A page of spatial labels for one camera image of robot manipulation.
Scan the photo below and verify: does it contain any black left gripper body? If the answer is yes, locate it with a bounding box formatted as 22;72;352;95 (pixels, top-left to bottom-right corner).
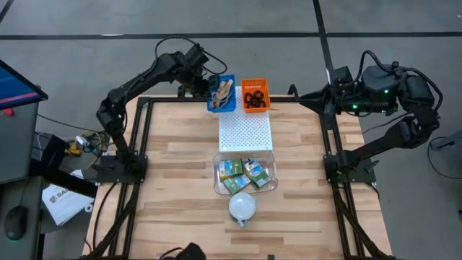
176;61;212;98

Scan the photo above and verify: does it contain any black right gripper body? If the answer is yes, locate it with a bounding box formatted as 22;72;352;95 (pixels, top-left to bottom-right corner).
323;84;362;131

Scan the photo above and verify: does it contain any blue plastic basket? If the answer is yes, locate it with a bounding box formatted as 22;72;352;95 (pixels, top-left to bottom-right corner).
206;74;237;114

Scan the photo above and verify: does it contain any orange plastic basket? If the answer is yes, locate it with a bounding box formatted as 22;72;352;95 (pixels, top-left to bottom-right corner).
240;78;272;114

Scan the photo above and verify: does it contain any clear plastic container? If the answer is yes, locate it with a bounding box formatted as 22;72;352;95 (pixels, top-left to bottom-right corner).
212;151;279;196

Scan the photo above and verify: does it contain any small green blue box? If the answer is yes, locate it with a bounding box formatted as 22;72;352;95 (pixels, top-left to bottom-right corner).
218;158;245;181
222;173;252;196
243;160;271;189

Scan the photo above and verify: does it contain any white perforated metal stand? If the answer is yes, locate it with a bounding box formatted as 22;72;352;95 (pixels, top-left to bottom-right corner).
218;85;274;152

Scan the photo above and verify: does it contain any grey chair base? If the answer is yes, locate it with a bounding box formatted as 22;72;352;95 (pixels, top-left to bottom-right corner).
431;130;462;152

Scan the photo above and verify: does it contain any white light bulb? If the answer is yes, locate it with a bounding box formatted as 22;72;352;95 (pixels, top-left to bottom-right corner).
228;191;257;221

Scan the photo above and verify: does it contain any yellow connector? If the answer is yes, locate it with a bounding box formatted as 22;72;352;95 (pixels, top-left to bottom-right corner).
64;142;82;157

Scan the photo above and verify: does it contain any black electronics box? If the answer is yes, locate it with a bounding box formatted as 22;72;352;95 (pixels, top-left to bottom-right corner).
34;134;69;170

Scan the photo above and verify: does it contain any blue screen monitor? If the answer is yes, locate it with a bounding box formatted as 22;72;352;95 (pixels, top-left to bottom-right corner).
0;59;49;111

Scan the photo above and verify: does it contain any white booklet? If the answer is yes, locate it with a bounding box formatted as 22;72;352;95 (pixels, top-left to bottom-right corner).
41;183;95;227

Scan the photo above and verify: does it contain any grey cabinet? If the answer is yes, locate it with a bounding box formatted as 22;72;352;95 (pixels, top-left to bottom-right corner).
0;103;40;185

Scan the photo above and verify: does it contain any black computer mouse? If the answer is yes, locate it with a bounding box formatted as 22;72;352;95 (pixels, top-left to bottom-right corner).
4;204;29;242

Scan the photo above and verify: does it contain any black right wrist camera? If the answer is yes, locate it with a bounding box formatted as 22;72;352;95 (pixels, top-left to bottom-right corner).
334;66;354;87

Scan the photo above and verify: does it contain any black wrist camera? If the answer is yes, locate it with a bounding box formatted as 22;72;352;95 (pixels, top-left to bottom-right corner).
334;66;354;87
184;44;210;68

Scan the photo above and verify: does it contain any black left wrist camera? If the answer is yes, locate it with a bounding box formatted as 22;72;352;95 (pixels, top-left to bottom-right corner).
184;44;210;68

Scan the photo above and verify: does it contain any black aluminium table frame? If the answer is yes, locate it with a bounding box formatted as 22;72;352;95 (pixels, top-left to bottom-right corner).
82;84;395;260

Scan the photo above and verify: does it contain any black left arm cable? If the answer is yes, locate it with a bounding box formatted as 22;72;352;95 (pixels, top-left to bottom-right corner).
154;35;228;76

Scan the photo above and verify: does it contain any black floor cable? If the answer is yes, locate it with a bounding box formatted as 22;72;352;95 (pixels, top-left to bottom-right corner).
427;135;462;181

